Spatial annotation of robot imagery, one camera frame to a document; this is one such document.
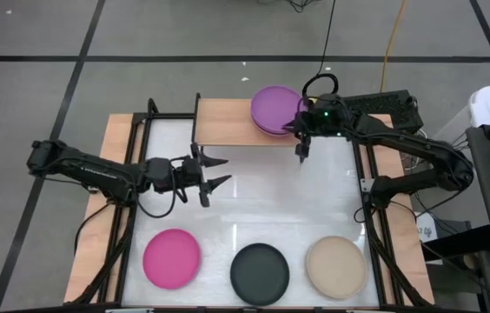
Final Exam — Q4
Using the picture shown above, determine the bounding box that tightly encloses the purple round plate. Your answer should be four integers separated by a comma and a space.
250, 84, 309, 134

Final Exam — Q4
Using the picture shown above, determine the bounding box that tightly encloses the black floor cable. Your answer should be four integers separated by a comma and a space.
316, 0, 338, 88

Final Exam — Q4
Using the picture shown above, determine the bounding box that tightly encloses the black round plate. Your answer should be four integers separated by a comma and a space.
229, 242, 291, 307

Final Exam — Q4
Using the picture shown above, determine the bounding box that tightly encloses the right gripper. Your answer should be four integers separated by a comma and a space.
281, 94, 354, 165

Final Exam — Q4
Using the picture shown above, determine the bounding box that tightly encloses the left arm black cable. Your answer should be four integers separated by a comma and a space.
133, 155, 190, 219

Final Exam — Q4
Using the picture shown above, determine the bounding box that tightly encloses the wooden board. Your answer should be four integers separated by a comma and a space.
190, 92, 314, 151

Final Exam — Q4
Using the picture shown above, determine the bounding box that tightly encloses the yellow floor cable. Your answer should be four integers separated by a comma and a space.
379, 0, 409, 93

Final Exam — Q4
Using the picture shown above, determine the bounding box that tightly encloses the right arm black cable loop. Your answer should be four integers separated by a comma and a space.
301, 72, 341, 102

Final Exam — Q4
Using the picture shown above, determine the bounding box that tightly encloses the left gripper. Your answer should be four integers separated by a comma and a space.
144, 143, 234, 209

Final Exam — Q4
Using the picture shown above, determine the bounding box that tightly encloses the beige round plate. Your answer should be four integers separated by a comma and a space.
305, 235, 368, 301

